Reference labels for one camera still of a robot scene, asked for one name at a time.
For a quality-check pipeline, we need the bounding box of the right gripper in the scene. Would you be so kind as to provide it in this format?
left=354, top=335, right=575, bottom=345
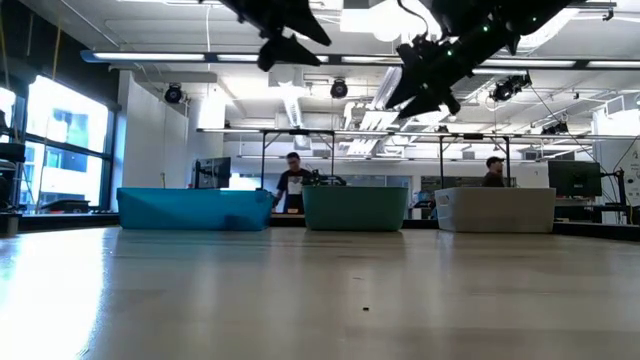
left=384, top=22, right=520, bottom=120

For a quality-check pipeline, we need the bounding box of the black aluminium table frame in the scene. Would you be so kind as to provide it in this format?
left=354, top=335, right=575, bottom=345
left=0, top=212, right=640, bottom=242

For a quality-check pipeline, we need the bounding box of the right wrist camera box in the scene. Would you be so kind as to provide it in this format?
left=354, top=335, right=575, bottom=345
left=428, top=0, right=501, bottom=37

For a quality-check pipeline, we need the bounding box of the large window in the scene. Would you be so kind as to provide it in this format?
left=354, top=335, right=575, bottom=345
left=0, top=74, right=120, bottom=215

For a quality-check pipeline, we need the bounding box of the blue plastic bin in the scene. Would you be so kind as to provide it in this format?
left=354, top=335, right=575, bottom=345
left=116, top=187, right=275, bottom=232

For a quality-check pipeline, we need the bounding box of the black desk equipment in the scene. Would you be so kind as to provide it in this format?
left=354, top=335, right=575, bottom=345
left=0, top=142, right=27, bottom=211

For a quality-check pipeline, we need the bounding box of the yellow hanging strap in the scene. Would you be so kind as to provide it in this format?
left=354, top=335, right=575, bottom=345
left=49, top=7, right=66, bottom=81

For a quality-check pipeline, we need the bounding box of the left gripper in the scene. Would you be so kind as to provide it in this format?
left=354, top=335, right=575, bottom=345
left=219, top=0, right=332, bottom=73

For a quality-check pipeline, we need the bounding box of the overhead light bar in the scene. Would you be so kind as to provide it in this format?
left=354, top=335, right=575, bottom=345
left=79, top=48, right=640, bottom=70

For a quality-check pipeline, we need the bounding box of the white plastic bin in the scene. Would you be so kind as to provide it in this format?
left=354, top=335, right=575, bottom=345
left=434, top=186, right=557, bottom=234

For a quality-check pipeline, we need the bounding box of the black rig frame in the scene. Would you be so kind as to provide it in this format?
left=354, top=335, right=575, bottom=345
left=438, top=132, right=512, bottom=189
left=259, top=128, right=337, bottom=191

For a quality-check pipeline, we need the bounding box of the white wall poster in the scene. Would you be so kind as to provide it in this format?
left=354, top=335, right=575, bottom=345
left=627, top=147, right=640, bottom=207

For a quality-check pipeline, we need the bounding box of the person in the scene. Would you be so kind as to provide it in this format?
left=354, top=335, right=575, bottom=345
left=272, top=151, right=315, bottom=215
left=481, top=155, right=507, bottom=189

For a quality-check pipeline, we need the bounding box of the teal plastic bin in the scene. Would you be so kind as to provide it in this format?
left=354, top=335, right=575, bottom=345
left=302, top=185, right=410, bottom=232

